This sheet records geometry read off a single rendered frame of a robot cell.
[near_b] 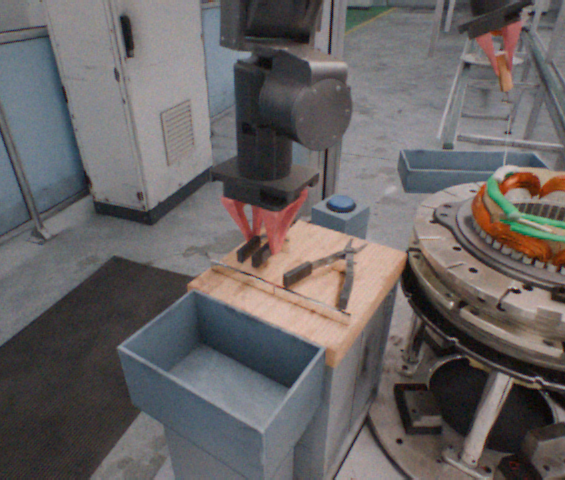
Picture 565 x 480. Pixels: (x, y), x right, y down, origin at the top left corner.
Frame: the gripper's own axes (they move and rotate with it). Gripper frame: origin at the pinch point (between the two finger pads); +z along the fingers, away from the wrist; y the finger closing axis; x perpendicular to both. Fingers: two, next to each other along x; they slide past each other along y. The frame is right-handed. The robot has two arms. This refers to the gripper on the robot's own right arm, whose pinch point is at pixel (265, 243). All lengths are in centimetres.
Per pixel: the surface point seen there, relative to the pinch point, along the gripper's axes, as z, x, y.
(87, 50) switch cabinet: 10, 123, -183
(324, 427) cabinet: 15.7, -7.8, 12.6
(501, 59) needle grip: -15, 46, 15
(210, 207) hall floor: 108, 166, -148
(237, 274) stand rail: 2.3, -4.3, -1.0
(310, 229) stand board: 3.0, 10.5, 0.8
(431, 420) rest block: 26.7, 8.5, 22.2
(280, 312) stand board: 3.3, -6.4, 5.9
